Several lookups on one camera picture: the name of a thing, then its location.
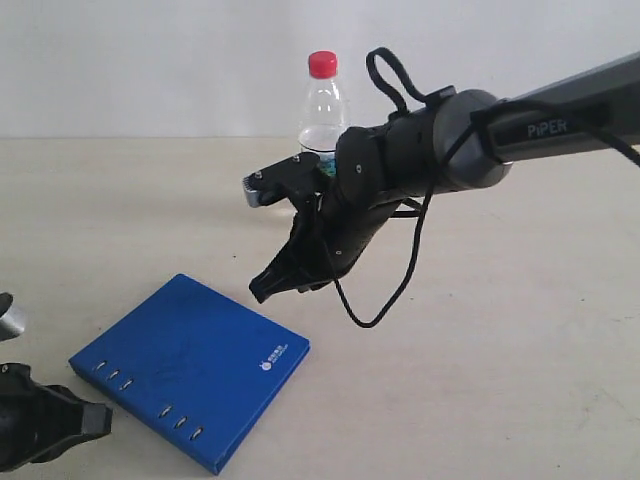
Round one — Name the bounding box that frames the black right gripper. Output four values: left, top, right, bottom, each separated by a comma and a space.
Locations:
249, 117, 436, 303

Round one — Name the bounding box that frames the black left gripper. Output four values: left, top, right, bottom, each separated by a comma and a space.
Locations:
1, 363, 113, 468

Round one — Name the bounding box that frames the blue ring binder notebook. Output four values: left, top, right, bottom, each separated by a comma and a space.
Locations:
69, 274, 311, 475

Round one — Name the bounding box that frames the clear plastic water bottle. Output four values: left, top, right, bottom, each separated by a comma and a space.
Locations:
297, 50, 350, 177

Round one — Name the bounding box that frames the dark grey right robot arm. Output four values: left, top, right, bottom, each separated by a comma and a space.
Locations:
244, 48, 639, 301

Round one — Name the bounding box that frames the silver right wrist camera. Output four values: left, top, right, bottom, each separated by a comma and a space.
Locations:
242, 152, 326, 208

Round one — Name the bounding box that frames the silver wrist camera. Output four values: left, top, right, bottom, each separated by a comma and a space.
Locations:
242, 152, 326, 208
0, 292, 26, 341

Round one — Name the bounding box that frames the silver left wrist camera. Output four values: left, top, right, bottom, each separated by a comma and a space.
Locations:
0, 292, 26, 341

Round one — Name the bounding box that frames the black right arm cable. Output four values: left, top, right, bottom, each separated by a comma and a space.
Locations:
329, 47, 640, 330

